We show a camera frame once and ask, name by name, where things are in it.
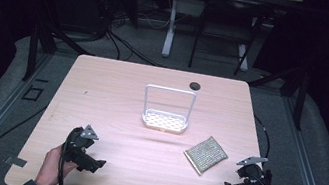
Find grey tape piece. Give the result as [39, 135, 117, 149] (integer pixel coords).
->
[2, 154, 29, 170]

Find black tape square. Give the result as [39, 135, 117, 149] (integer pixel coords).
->
[20, 83, 46, 104]

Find thin black floor cable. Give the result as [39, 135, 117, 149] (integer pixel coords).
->
[0, 96, 50, 185]

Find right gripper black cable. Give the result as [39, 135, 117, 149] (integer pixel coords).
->
[241, 115, 285, 185]

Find person's left hand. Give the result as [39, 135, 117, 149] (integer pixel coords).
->
[34, 140, 82, 185]

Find white desk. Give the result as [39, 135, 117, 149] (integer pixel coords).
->
[140, 0, 305, 80]

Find black table grommet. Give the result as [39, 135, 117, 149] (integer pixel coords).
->
[187, 80, 203, 92]

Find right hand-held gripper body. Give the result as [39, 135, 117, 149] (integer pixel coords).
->
[232, 153, 276, 185]

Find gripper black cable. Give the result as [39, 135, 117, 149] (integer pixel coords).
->
[241, 115, 285, 185]
[55, 140, 75, 185]

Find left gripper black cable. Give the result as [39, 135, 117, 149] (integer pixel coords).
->
[55, 140, 75, 185]

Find black floor cables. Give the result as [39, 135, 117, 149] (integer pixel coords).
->
[98, 8, 174, 70]

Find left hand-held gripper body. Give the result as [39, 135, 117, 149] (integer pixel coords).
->
[59, 120, 104, 171]

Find white sponge holder rack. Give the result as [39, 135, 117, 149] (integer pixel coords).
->
[138, 82, 198, 137]

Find black metal stand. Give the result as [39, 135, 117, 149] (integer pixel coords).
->
[19, 13, 101, 93]
[241, 57, 314, 132]

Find black chair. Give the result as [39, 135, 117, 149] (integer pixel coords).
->
[187, 0, 267, 80]

